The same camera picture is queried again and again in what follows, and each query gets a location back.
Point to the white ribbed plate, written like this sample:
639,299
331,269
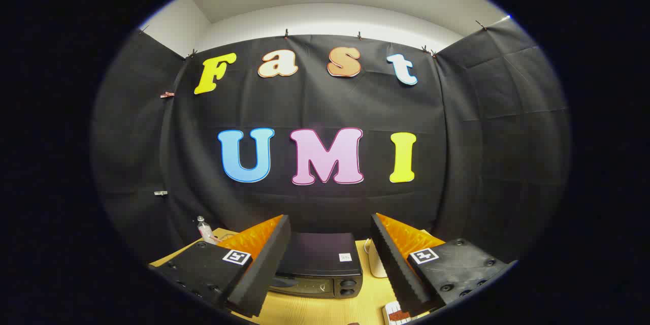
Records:
389,311

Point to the black toaster oven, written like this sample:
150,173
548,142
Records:
317,254

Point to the red clip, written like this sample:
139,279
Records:
167,94

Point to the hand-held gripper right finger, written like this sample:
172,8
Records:
398,269

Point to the white toaster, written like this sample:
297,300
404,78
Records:
377,264

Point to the red meat slice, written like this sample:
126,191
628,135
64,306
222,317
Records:
402,316

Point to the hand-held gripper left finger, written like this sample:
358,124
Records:
266,264

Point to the black backdrop cloth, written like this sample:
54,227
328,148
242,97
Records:
315,106

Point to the small clear bottle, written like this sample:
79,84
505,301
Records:
205,231

